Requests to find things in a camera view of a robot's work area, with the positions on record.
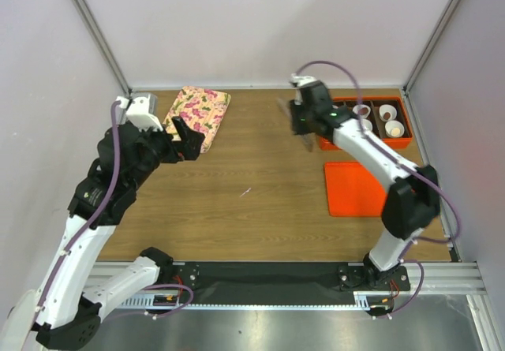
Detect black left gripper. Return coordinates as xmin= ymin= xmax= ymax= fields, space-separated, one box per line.
xmin=128 ymin=114 xmax=205 ymax=188

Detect metal tongs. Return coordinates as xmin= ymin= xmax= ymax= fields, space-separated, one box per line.
xmin=276 ymin=98 xmax=313 ymax=152

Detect orange chocolate box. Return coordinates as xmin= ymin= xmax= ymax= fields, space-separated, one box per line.
xmin=316 ymin=96 xmax=413 ymax=151

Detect orange box lid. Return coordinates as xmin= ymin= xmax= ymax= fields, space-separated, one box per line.
xmin=324 ymin=162 xmax=387 ymax=218

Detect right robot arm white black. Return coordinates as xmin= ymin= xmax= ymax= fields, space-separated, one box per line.
xmin=289 ymin=76 xmax=440 ymax=289

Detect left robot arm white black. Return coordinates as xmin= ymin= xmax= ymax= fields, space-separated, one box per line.
xmin=32 ymin=117 xmax=204 ymax=350

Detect floral tray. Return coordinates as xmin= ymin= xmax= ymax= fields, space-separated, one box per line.
xmin=163 ymin=86 xmax=231 ymax=154

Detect white paper cup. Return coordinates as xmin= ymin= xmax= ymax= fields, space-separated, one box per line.
xmin=353 ymin=104 xmax=371 ymax=118
xmin=361 ymin=119 xmax=373 ymax=132
xmin=385 ymin=120 xmax=405 ymax=138
xmin=379 ymin=104 xmax=398 ymax=122

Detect brown box insert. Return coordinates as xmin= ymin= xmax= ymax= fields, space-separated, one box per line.
xmin=334 ymin=97 xmax=412 ymax=148

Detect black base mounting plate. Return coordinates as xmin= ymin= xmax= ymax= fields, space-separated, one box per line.
xmin=174 ymin=262 xmax=410 ymax=307

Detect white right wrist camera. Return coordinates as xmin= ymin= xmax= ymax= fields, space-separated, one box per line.
xmin=290 ymin=73 xmax=317 ymax=89

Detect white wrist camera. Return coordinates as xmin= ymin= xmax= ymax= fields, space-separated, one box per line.
xmin=290 ymin=73 xmax=317 ymax=89
xmin=114 ymin=92 xmax=163 ymax=132

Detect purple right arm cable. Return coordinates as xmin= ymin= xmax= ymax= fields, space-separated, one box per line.
xmin=296 ymin=60 xmax=462 ymax=320

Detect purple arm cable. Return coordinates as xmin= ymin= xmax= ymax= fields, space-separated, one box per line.
xmin=296 ymin=60 xmax=462 ymax=320
xmin=31 ymin=99 xmax=194 ymax=324

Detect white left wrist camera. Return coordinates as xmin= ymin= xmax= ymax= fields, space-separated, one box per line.
xmin=114 ymin=92 xmax=163 ymax=132

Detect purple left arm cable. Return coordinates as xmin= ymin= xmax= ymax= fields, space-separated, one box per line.
xmin=31 ymin=99 xmax=194 ymax=324

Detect aluminium frame post right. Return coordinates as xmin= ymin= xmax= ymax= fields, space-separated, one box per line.
xmin=402 ymin=0 xmax=462 ymax=94

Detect aluminium frame post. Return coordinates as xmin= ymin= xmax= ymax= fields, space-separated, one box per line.
xmin=70 ymin=0 xmax=133 ymax=97
xmin=402 ymin=0 xmax=462 ymax=94

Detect aluminium frame post left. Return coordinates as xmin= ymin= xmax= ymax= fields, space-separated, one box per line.
xmin=70 ymin=0 xmax=133 ymax=97

